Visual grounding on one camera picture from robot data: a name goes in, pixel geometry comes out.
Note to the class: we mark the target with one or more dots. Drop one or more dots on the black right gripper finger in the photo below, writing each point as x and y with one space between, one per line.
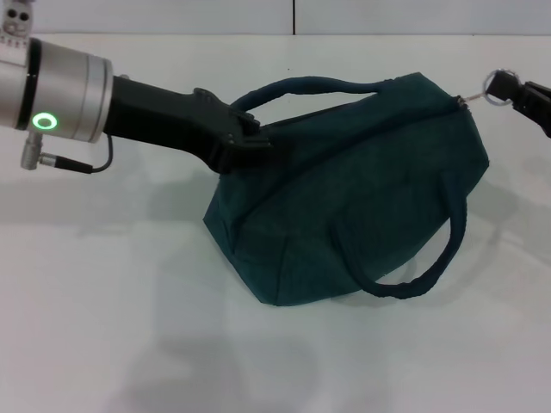
516 88
536 118

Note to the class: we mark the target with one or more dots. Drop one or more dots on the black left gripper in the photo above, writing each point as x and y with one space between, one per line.
172 120

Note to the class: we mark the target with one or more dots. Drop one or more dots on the dark teal fabric bag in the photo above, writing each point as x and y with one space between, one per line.
366 193

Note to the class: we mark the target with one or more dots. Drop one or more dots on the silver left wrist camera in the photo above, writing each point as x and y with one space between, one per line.
15 23

